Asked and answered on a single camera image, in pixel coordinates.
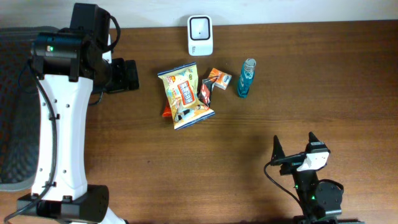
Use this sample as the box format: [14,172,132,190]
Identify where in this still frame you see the blue mouthwash bottle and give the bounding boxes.
[237,58,256,98]

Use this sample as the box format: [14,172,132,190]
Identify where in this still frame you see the grey plastic basket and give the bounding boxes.
[1,26,58,192]

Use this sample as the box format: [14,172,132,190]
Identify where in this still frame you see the small orange tissue pack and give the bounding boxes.
[208,68,232,90]

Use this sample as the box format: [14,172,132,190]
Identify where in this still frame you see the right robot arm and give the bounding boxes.
[264,132,360,224]

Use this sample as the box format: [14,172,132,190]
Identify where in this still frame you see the red candy bag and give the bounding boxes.
[162,102,172,118]

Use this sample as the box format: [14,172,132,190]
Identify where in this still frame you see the yellow snack bag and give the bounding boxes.
[157,62,215,130]

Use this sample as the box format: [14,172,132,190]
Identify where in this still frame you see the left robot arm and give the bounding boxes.
[16,3,139,223]

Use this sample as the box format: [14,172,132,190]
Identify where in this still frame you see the black red snack wrapper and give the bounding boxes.
[198,76,218,107]

